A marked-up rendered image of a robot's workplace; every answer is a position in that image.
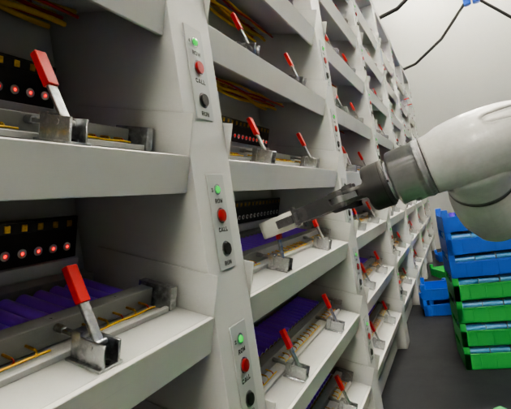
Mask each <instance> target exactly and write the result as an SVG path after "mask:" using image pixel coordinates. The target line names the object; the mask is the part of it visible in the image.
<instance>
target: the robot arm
mask: <svg viewBox="0 0 511 409"><path fill-rule="evenodd" d="M359 174H360V178H361V180H362V183H361V184H360V185H358V186H355V184H354V183H352V184H351V183H349V184H347V185H345V186H343V187H341V189H339V190H336V191H335V192H331V193H329V194H328V195H327V196H326V197H324V198H321V199H319V200H316V201H314V202H312V203H310V204H307V205H304V206H303V207H300V208H298V209H294V207H291V208H290V211H289V212H287V213H283V214H282V215H280V216H277V217H274V218H272V219H269V220H267V221H265V222H261V223H260V224H259V226H260V229H261V232H262V235H263V236H264V239H268V238H272V237H273V236H276V235H279V234H282V233H284V232H287V231H289V230H293V229H294V228H297V227H299V226H302V225H304V227H307V226H309V225H308V222H309V221H314V220H315V219H317V218H319V217H323V216H325V215H327V214H330V213H339V212H342V211H345V210H347V209H353V208H357V207H359V206H361V205H363V203H362V200H365V199H367V198H369V200H370V202H371V205H372V206H373V207H374V208H375V209H376V210H382V209H385V208H388V207H390V206H393V205H396V204H397V202H398V199H400V200H401V202H402V203H403V204H405V205H407V204H409V202H411V201H413V200H422V199H425V198H428V197H429V196H435V195H436V194H438V193H441V192H448V193H449V200H450V203H451V205H452V207H453V210H454V212H455V214H456V215H457V217H458V219H459V220H460V222H461V223H462V224H463V226H464V227H465V228H466V229H467V230H469V231H471V232H473V233H474V234H476V235H477V236H478V237H480V238H481V239H484V240H487V241H492V242H502V241H505V240H509V239H511V100H510V101H501V102H497V103H494V104H490V105H486V106H483V107H479V108H477V109H474V110H471V111H468V112H465V113H464V114H460V115H458V116H456V117H454V118H451V119H449V120H447V121H445V122H443V123H441V124H440V125H438V126H436V127H434V128H432V129H431V130H430V131H429V132H428V133H427V134H425V135H424V136H421V137H419V138H418V139H416V140H412V141H410V142H409V143H407V144H404V145H402V146H400V147H397V148H395V149H392V150H390V151H388V152H386V153H384V162H382V161H375V162H373V163H371V164H369V165H367V166H364V167H362V168H361V169H360V171H359Z"/></svg>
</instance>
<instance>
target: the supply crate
mask: <svg viewBox="0 0 511 409"><path fill-rule="evenodd" d="M435 213H436V222H437V227H438V229H439V230H441V231H442V232H444V233H452V232H459V231H466V230H467V229H466V228H465V227H464V226H463V224H462V223H461V222H460V220H459V219H458V217H457V215H456V214H455V216H453V217H450V216H449V214H448V213H447V210H440V208H438V209H435Z"/></svg>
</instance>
